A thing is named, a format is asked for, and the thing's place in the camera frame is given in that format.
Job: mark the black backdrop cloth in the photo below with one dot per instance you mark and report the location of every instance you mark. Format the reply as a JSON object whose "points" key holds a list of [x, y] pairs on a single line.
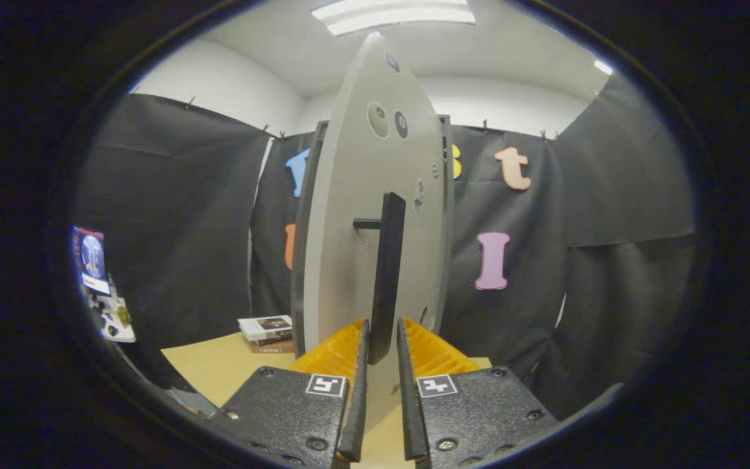
{"points": [[173, 228]]}

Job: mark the long ceiling light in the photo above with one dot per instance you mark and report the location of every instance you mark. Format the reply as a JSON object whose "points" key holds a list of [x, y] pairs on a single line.
{"points": [[393, 14]]}

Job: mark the blue wall poster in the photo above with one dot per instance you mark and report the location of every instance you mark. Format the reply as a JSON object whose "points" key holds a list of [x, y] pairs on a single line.
{"points": [[92, 257]]}

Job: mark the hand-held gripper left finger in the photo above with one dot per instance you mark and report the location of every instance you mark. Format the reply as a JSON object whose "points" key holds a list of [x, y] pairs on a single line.
{"points": [[357, 417]]}

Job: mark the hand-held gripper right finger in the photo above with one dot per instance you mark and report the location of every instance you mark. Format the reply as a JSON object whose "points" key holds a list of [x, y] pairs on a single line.
{"points": [[411, 417]]}

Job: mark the small ceiling light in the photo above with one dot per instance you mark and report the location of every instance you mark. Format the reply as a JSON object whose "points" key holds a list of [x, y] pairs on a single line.
{"points": [[603, 66]]}

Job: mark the grey shoe cabinet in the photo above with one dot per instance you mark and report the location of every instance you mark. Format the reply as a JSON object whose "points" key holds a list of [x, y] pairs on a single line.
{"points": [[298, 260]]}

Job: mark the stack of books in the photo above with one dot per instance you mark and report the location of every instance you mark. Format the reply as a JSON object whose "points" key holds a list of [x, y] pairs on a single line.
{"points": [[264, 327]]}

